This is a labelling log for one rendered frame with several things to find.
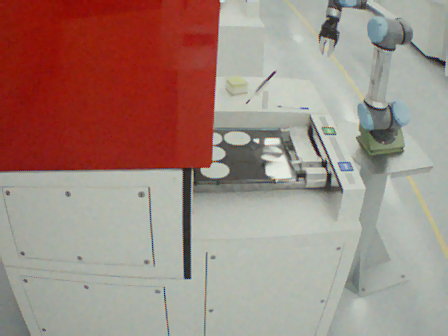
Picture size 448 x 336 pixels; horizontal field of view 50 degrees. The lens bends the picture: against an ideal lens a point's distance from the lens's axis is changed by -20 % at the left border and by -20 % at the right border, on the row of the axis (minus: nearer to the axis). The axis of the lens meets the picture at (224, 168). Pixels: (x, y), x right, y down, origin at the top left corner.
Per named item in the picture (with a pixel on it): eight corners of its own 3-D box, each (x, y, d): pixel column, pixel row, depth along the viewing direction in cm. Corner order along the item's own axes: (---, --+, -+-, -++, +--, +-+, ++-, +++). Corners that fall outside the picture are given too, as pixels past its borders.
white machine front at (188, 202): (184, 279, 175) (183, 171, 154) (174, 142, 243) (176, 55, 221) (194, 279, 176) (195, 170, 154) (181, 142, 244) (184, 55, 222)
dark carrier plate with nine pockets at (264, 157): (196, 181, 208) (196, 179, 207) (191, 131, 236) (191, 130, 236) (294, 179, 211) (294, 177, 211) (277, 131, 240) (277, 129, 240)
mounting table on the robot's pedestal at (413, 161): (392, 141, 282) (396, 120, 275) (429, 187, 247) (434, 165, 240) (323, 147, 272) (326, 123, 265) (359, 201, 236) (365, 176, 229)
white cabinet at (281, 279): (190, 364, 237) (188, 241, 192) (177, 241, 317) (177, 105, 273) (321, 353, 244) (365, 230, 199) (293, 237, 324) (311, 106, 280)
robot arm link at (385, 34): (390, 134, 228) (407, 26, 195) (364, 136, 224) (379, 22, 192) (379, 119, 237) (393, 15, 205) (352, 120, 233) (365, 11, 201)
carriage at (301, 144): (306, 187, 215) (307, 181, 213) (287, 136, 245) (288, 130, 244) (325, 186, 216) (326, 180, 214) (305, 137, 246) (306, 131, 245)
